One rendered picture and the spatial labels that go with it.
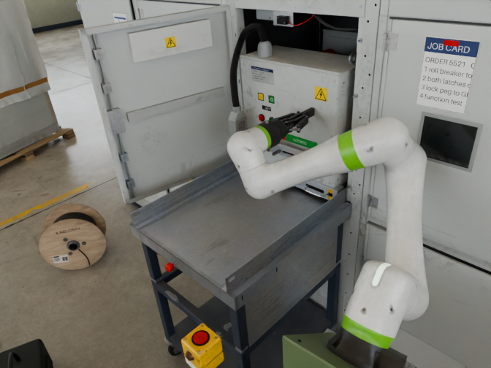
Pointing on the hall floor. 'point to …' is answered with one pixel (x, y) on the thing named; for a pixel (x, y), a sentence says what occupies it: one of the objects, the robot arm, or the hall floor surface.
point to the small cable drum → (73, 236)
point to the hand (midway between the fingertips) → (307, 114)
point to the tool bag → (26, 356)
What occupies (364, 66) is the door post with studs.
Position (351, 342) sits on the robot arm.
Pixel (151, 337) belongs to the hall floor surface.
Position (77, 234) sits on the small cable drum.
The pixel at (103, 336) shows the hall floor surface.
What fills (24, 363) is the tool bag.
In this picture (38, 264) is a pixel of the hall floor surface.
